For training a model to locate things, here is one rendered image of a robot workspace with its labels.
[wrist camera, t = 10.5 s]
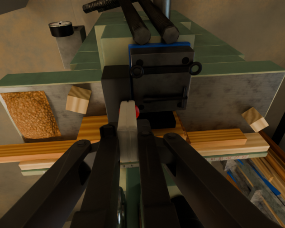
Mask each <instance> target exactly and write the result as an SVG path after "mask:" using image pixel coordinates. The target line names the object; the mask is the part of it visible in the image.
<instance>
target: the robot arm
mask: <svg viewBox="0 0 285 228"><path fill-rule="evenodd" d="M99 129H100V137H101V138H100V141H98V142H95V143H92V144H91V142H90V140H86V139H82V140H79V141H77V142H75V143H73V144H72V145H71V146H70V147H69V149H68V150H67V151H66V152H65V153H64V154H63V155H62V156H61V157H60V158H59V159H58V160H57V161H56V162H55V163H54V164H53V165H52V166H51V167H50V168H49V169H48V170H47V171H46V172H45V173H44V174H43V175H42V176H41V177H40V178H39V179H38V181H37V182H36V183H35V184H34V185H33V186H32V187H31V188H30V189H29V190H28V191H27V192H26V193H25V194H24V195H23V196H22V197H21V198H20V199H19V200H18V201H17V202H16V203H15V204H14V205H13V206H12V207H11V208H10V209H9V210H8V211H7V212H6V214H5V215H4V216H3V217H2V218H1V219H0V228H62V227H63V225H64V224H65V222H66V221H67V219H68V217H69V216H70V214H71V212H72V211H73V209H74V207H75V205H76V204H77V202H78V200H79V199H80V197H81V196H82V194H83V192H84V191H85V189H86V191H85V195H84V198H83V201H82V205H81V209H80V211H76V212H75V213H74V215H73V218H72V221H71V225H70V228H117V214H118V200H119V179H120V162H122V163H123V162H129V161H131V162H137V161H138V160H139V171H140V183H141V195H142V213H143V225H144V228H181V226H180V222H179V219H178V216H177V212H176V208H175V205H174V203H172V202H171V199H170V195H169V191H168V188H167V184H166V179H165V176H164V172H163V168H162V163H163V165H164V168H165V169H166V171H167V172H168V174H169V175H170V177H171V178H172V180H173V181H174V183H175V184H176V186H177V187H178V189H179V190H180V192H181V193H182V194H183V196H184V198H185V199H186V201H187V202H188V204H189V205H190V207H191V208H192V209H193V211H194V213H195V214H196V216H197V217H198V219H199V220H200V222H201V223H202V225H203V226H204V227H205V228H283V227H282V226H280V225H278V224H277V223H275V222H274V221H272V220H270V219H269V218H268V217H267V216H265V215H264V214H263V213H262V212H261V211H260V210H259V209H258V208H257V207H256V206H255V205H254V204H253V203H252V202H251V201H250V200H249V199H248V198H247V197H246V196H244V195H243V194H242V193H241V192H240V191H239V190H238V189H237V188H236V187H235V186H234V185H233V184H232V183H230V182H229V181H228V180H227V179H226V178H225V177H224V176H223V175H222V174H221V173H220V172H219V171H218V170H216V169H215V168H214V167H213V166H212V165H211V164H210V163H209V162H208V161H207V160H206V159H205V158H204V157H202V156H201V155H200V154H199V153H198V152H197V151H196V150H195V149H194V148H193V147H192V146H191V145H190V144H189V143H188V142H187V141H186V140H185V139H184V138H182V137H181V136H180V135H179V134H177V133H166V134H164V136H163V138H160V137H156V136H154V133H153V132H152V130H151V126H150V122H149V121H148V120H147V119H138V120H136V110H135V101H133V100H129V102H127V101H122V102H121V105H120V112H119V121H118V122H109V123H108V124H105V125H103V126H101V127H100V128H99Z"/></svg>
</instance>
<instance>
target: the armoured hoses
mask: <svg viewBox="0 0 285 228"><path fill-rule="evenodd" d="M134 2H138V3H139V4H140V6H141V7H142V9H143V10H144V12H145V13H146V15H147V16H148V18H149V19H150V21H151V23H152V24H153V25H154V27H155V28H156V30H157V31H158V33H159V34H160V36H161V38H162V40H163V41H164V42H165V43H166V44H173V43H174V42H176V41H177V39H178V37H179V33H180V32H179V30H178V28H177V27H176V26H175V25H174V24H173V23H172V22H171V21H170V20H169V19H168V18H167V17H166V16H165V15H164V14H163V13H162V12H161V11H160V10H159V9H158V8H157V7H156V6H155V5H154V4H153V2H152V1H151V0H96V1H93V2H91V3H88V4H86V5H83V6H82V8H83V11H84V12H85V13H86V14H87V13H89V12H92V11H95V10H97V11H98V12H103V11H107V10H110V9H113V8H116V7H120V6H121V8H122V10H123V13H124V16H125V18H126V21H127V23H128V26H129V29H130V31H131V34H132V36H133V40H134V42H135V43H136V44H138V45H145V44H147V43H148V42H149V40H150V38H151V32H150V30H149V29H148V27H147V26H146V25H145V23H144V22H143V20H142V19H141V17H140V16H139V14H138V12H137V11H136V9H135V8H134V6H133V5H132V3H134Z"/></svg>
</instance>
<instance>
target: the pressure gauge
mask: <svg viewBox="0 0 285 228"><path fill-rule="evenodd" d="M59 23H61V24H59ZM48 25H49V28H50V31H51V35H52V36H54V37H66V36H70V35H73V34H74V31H73V27H72V22H70V21H66V22H65V21H58V22H52V23H49V24H48Z"/></svg>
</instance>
